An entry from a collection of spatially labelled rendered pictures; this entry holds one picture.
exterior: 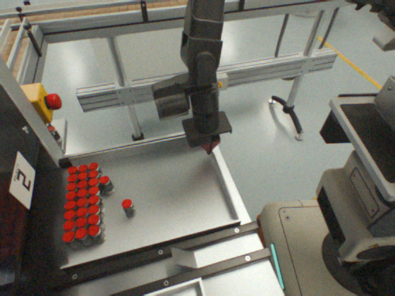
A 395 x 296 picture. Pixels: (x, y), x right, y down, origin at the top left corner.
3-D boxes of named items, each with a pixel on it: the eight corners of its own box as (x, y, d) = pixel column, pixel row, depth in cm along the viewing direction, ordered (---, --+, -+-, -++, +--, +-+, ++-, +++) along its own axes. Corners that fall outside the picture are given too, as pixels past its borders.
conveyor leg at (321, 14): (284, 116, 195) (321, 8, 136) (278, 109, 200) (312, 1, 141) (295, 114, 196) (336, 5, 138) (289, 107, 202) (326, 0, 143)
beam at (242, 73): (84, 113, 144) (76, 96, 135) (84, 104, 149) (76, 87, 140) (331, 70, 172) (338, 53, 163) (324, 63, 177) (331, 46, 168)
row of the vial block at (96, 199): (95, 246, 51) (87, 237, 47) (94, 174, 62) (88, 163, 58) (106, 242, 51) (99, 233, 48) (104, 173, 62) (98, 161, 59)
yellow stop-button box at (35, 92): (20, 129, 61) (2, 105, 55) (25, 110, 65) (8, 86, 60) (53, 122, 62) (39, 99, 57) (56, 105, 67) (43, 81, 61)
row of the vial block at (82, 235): (83, 249, 50) (74, 239, 47) (84, 176, 62) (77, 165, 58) (94, 246, 51) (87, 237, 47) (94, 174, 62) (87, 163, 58)
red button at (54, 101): (46, 115, 62) (38, 101, 59) (48, 104, 64) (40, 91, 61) (63, 112, 63) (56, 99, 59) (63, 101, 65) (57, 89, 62)
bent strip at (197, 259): (176, 274, 48) (173, 265, 43) (173, 259, 49) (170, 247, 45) (247, 254, 50) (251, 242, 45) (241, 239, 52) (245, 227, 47)
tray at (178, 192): (68, 274, 48) (61, 268, 45) (74, 166, 64) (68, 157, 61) (239, 227, 53) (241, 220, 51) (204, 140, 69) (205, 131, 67)
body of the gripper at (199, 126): (182, 125, 59) (178, 101, 54) (223, 116, 60) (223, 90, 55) (188, 145, 55) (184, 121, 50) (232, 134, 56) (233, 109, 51)
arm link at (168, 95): (214, 50, 41) (201, 40, 48) (145, 65, 40) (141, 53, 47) (221, 115, 48) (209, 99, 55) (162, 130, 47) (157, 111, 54)
